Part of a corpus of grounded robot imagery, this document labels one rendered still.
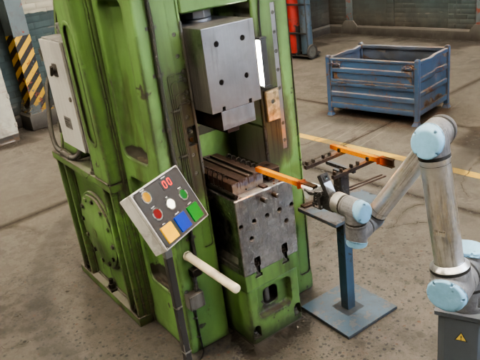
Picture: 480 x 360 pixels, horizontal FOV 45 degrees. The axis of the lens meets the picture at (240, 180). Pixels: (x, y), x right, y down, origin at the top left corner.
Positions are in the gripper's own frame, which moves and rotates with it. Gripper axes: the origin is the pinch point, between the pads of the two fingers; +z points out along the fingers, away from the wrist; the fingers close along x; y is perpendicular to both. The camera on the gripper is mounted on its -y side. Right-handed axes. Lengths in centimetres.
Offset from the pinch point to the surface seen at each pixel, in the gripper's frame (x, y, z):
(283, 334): 2, 106, 31
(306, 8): 514, 35, 562
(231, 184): -12.3, 8.5, 42.2
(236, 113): -4, -27, 42
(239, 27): 4, -67, 43
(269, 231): 3, 40, 35
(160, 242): -69, 6, 14
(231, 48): -2, -58, 43
